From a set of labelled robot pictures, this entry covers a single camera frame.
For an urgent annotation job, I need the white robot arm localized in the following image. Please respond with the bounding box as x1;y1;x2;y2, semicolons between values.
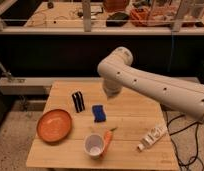
97;47;204;124

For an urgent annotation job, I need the black white striped eraser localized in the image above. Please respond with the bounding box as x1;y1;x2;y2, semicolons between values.
72;91;85;113

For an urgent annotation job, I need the blue sponge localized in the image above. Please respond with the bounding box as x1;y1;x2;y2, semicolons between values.
92;105;106;122

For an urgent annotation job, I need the orange toy carrot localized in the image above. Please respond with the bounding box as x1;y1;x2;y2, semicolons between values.
101;128;116;157

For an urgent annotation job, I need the white cup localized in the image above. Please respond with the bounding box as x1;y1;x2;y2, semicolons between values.
84;134;105;159

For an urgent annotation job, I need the orange plate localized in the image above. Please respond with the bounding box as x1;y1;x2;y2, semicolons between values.
36;109;72;143

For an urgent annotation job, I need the black bowl on bench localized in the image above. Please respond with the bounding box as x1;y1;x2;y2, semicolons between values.
106;12;129;27

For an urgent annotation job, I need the white tube bottle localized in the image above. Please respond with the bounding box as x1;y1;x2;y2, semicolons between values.
137;124;167;151

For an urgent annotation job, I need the orange bin on bench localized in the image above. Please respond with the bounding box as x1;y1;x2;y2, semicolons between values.
130;8;175;27

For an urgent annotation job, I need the grey metal post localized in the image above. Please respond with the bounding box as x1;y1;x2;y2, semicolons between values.
82;0;91;32

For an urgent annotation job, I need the black floor cable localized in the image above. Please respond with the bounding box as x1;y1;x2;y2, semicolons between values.
166;113;204;171

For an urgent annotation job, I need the blue hanging cable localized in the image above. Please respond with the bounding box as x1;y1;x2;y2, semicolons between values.
169;31;175;75

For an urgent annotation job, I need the grey metal rail beam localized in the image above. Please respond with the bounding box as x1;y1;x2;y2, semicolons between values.
0;76;201;96

